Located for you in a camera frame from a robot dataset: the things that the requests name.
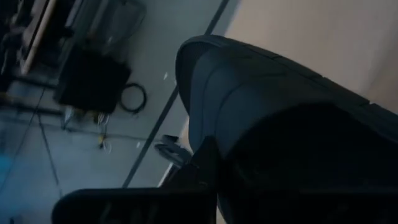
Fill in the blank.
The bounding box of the coiled black cable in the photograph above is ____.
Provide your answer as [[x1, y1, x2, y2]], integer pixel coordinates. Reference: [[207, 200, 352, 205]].
[[119, 82, 148, 114]]

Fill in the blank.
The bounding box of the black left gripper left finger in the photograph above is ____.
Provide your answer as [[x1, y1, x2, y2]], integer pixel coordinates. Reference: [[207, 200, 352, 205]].
[[51, 136, 219, 224]]

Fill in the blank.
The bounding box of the wooden-edged workbench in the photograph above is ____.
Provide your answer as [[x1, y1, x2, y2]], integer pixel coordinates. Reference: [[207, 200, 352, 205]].
[[0, 0, 75, 94]]

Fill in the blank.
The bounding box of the black rubber slide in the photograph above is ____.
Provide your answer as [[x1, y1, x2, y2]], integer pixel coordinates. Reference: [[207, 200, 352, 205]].
[[175, 34, 398, 194]]

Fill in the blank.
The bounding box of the black box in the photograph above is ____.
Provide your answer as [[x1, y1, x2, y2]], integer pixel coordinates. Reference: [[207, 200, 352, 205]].
[[55, 49, 132, 114]]

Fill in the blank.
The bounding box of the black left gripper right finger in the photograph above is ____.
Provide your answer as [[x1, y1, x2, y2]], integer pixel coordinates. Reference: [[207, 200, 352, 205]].
[[216, 183, 398, 224]]

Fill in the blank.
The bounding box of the white looped cable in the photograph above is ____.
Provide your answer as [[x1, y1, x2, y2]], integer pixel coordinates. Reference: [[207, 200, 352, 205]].
[[95, 111, 113, 154]]

